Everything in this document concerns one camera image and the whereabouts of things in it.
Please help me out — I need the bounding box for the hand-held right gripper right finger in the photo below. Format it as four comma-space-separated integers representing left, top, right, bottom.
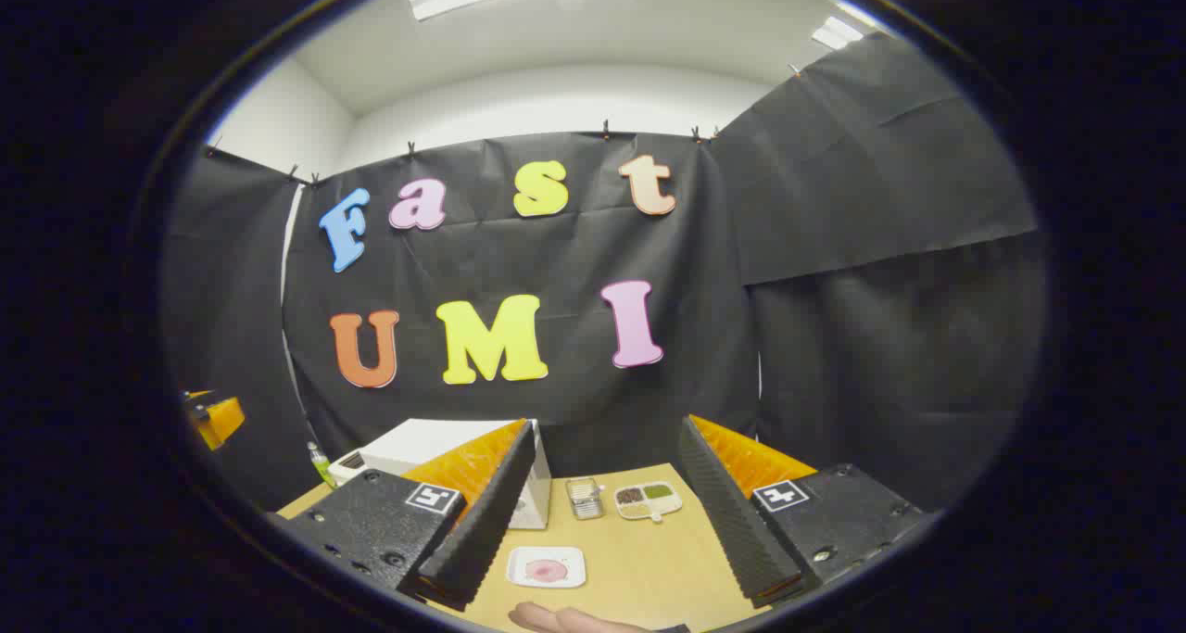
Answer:
678, 414, 927, 608

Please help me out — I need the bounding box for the small metal wire rack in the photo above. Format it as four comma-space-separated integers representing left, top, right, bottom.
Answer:
566, 476, 605, 521

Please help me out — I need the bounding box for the white microwave oven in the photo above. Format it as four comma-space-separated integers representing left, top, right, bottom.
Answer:
360, 418, 553, 531

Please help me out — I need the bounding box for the white square plate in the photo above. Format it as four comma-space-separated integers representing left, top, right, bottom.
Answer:
506, 546, 587, 589

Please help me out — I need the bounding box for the small white appliance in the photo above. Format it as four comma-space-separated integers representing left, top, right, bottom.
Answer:
327, 448, 369, 487

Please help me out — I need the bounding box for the white divided dish with grains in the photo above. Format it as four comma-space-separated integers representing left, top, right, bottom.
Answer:
613, 481, 684, 524

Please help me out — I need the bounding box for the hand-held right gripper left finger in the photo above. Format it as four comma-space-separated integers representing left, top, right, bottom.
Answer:
278, 418, 538, 613

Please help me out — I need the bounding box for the black backdrop cloth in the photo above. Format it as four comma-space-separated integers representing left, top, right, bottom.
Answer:
162, 31, 1048, 513

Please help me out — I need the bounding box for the small ceiling light panel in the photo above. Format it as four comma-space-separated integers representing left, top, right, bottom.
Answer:
812, 15, 864, 52

